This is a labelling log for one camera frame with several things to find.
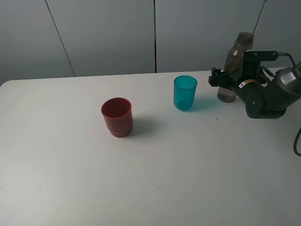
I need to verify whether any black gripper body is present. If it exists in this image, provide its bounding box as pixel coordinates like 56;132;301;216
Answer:
227;67;267;99

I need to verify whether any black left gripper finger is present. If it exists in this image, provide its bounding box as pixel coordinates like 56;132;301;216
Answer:
208;73;229;87

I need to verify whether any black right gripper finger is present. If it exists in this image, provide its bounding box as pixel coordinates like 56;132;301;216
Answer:
211;67;230;76

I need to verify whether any teal transparent plastic cup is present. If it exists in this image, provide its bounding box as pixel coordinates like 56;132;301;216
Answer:
174;75;198;111

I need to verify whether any smoky transparent water bottle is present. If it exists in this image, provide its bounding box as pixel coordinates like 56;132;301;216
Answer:
217;32;254;103

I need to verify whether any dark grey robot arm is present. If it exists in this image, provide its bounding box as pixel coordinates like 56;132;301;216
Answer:
208;66;301;119

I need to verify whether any red plastic cup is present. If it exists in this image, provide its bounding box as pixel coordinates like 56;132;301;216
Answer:
101;97;133;138

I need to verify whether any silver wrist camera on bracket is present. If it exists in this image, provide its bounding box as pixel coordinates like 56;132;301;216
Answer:
243;50;279;72

